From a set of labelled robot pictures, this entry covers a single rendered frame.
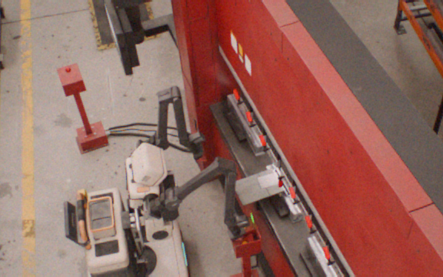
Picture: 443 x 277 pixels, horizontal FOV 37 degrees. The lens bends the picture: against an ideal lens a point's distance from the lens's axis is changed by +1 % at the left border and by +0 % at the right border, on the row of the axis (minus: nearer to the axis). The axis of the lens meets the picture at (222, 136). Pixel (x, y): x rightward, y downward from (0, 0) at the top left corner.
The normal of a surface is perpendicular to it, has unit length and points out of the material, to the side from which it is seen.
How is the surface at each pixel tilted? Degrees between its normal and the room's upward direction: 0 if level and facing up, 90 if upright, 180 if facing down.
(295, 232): 0
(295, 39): 0
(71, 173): 0
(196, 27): 90
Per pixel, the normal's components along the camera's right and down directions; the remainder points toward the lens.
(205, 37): 0.37, 0.70
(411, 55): -0.06, -0.64
